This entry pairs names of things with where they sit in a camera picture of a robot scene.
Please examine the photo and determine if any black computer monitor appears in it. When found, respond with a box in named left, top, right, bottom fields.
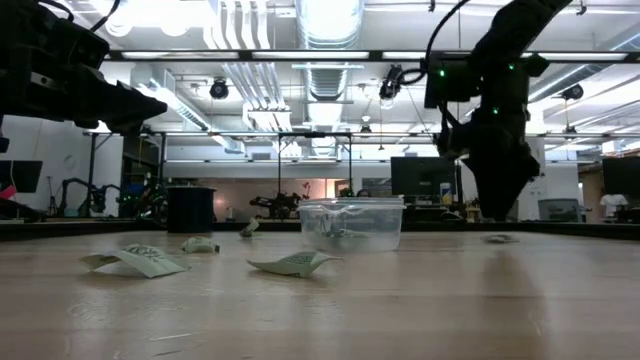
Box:
left=602, top=157, right=640, bottom=196
left=0, top=159, right=44, bottom=194
left=390, top=156, right=457, bottom=197

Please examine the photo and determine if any green white packet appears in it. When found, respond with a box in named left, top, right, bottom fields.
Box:
left=246, top=250, right=344, bottom=279
left=79, top=243, right=192, bottom=279
left=480, top=233, right=521, bottom=245
left=314, top=212, right=351, bottom=240
left=339, top=227, right=374, bottom=241
left=180, top=236, right=221, bottom=254
left=238, top=217, right=261, bottom=240

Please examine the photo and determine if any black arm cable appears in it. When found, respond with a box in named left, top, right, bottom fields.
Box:
left=422, top=0, right=474, bottom=84
left=39, top=0, right=124, bottom=34

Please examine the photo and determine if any person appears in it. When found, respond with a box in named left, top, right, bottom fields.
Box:
left=599, top=193, right=630, bottom=219

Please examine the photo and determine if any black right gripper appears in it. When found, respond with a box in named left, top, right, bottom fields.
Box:
left=435, top=106, right=543, bottom=222

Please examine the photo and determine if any grey storage bin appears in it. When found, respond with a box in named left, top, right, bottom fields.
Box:
left=537, top=198, right=581, bottom=223

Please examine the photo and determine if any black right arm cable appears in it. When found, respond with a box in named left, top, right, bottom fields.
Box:
left=422, top=0, right=474, bottom=84

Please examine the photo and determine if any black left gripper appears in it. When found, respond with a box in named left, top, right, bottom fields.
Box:
left=0, top=64, right=169, bottom=135

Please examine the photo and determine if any blue storage crate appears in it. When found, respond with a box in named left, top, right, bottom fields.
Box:
left=121, top=182, right=156, bottom=219

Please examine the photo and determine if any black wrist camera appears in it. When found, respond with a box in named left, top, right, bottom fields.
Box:
left=423, top=58, right=484, bottom=110
left=22, top=17, right=111, bottom=76

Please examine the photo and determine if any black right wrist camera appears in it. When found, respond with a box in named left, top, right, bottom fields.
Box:
left=423, top=58, right=484, bottom=110

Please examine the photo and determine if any black metal mug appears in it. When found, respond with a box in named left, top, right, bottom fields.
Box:
left=166, top=186, right=217, bottom=234

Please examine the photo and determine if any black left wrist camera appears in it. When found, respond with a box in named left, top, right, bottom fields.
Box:
left=22, top=17, right=111, bottom=76

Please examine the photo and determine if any clear oval plastic bin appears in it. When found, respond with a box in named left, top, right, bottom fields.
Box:
left=298, top=196, right=407, bottom=253

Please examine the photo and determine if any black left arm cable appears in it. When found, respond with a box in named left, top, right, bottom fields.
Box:
left=39, top=0, right=124, bottom=34

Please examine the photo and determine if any black overhead rig camera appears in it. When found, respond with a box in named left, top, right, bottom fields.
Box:
left=378, top=63, right=405, bottom=101

